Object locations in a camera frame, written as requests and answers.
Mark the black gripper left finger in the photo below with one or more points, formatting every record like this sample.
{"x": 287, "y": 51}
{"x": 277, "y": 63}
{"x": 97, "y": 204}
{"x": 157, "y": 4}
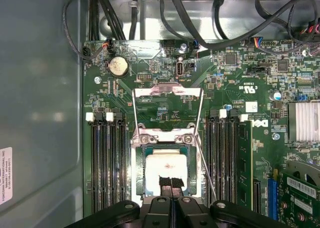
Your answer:
{"x": 155, "y": 213}

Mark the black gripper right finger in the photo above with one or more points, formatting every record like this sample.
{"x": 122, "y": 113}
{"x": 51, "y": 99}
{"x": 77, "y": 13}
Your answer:
{"x": 190, "y": 213}

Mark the silver CPU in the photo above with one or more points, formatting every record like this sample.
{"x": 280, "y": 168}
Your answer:
{"x": 166, "y": 163}

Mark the metal socket cover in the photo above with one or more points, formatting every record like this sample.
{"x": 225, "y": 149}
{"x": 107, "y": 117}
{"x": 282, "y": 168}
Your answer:
{"x": 166, "y": 89}

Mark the CPU socket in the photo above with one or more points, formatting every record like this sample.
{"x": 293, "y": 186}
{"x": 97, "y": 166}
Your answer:
{"x": 137, "y": 173}

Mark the thin metal locking lever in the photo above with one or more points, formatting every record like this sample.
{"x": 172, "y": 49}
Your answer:
{"x": 206, "y": 168}

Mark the RAM slot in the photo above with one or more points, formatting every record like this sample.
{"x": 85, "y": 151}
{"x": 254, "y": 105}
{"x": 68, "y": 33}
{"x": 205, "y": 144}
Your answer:
{"x": 123, "y": 163}
{"x": 231, "y": 163}
{"x": 113, "y": 163}
{"x": 220, "y": 163}
{"x": 93, "y": 163}
{"x": 101, "y": 163}
{"x": 211, "y": 147}

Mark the black expansion slot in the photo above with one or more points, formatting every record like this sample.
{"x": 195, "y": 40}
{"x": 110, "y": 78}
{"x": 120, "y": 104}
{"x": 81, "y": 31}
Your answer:
{"x": 256, "y": 195}

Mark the green RAM stick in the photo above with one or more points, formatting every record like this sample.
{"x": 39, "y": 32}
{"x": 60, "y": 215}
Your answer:
{"x": 245, "y": 163}

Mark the blue expansion slot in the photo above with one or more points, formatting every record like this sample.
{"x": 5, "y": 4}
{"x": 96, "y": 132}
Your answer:
{"x": 272, "y": 198}

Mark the black graphics card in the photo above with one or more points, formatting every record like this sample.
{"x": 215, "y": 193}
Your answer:
{"x": 300, "y": 193}

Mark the green motherboard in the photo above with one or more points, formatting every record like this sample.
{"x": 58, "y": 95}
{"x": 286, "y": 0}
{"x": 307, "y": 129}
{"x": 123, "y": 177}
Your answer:
{"x": 225, "y": 75}

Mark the internal USB port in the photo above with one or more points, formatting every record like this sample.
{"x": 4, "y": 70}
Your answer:
{"x": 180, "y": 69}

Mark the silver finned heatsink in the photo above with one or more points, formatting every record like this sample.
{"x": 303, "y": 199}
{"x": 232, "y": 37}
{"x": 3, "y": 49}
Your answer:
{"x": 305, "y": 122}

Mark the coin battery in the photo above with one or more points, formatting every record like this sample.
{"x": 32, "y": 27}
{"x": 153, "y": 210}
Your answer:
{"x": 117, "y": 66}

